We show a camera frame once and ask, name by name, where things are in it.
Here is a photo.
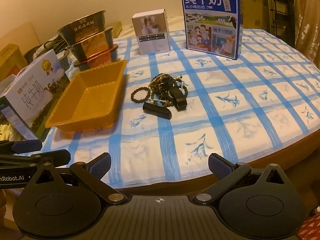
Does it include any bundle of brown bead bracelets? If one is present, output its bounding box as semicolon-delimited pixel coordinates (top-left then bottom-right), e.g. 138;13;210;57
149;73;188;105

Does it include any upright cardboard box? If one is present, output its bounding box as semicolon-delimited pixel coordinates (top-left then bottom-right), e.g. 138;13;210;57
242;0;269;29

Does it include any thin pearl necklace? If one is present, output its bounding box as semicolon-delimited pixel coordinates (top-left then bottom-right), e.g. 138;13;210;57
150;74;190;104

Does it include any blue checked tablecloth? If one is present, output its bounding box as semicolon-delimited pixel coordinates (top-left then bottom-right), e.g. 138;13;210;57
25;27;320;188

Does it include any black wristband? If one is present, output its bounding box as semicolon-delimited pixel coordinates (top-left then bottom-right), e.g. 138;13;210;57
162;79;188;112

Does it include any brown cardboard box with label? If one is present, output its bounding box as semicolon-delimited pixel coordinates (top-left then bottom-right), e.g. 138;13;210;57
0;44;28;80

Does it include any beige wooden board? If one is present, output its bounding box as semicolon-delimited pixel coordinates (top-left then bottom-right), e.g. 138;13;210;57
0;22;40;54

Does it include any dark blue illustrated milk box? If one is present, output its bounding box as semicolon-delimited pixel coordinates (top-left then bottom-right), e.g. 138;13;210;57
180;0;243;60

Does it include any small white product box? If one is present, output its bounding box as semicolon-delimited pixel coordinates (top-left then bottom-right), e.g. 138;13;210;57
132;9;171;55

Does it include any black bowl with red lid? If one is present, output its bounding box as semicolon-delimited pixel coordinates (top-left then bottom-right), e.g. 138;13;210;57
74;44;120;68

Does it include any black braided cable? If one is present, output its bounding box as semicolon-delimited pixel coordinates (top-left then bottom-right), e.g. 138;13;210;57
37;34;69;55

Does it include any red patterned packet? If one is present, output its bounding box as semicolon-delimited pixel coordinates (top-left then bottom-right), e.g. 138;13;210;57
297;215;320;240

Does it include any black metal rack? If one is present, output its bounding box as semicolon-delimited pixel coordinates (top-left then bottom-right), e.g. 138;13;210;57
264;0;298;48

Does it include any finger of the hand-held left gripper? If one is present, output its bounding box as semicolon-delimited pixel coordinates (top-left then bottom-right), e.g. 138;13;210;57
0;149;71;170
0;139;42;155

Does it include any pale blue milk carton box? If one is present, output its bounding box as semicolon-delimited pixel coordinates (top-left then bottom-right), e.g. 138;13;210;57
0;49;71;141

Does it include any black oblong case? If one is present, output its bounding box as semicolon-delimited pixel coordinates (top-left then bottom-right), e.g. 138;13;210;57
142;102;173;120

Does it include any black instant rice bowl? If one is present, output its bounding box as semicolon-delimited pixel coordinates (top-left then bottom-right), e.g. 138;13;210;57
57;10;107;48

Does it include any small dark bead bracelet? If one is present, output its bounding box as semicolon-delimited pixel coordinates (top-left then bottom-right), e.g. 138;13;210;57
131;87;150;103

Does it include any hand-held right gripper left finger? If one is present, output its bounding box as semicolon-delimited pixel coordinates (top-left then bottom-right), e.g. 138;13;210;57
27;152;128;205

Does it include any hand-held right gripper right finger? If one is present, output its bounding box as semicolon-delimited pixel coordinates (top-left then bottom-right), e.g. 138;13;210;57
194;153;294;204

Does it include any orange plastic tray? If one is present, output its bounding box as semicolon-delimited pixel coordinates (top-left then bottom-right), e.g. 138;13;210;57
45;60;127;132

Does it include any patterned beige curtain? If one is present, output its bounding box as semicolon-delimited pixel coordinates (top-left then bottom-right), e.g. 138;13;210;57
290;0;320;68

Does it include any black bowl with orange label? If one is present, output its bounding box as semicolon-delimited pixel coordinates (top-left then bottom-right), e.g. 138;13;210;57
67;26;114;62

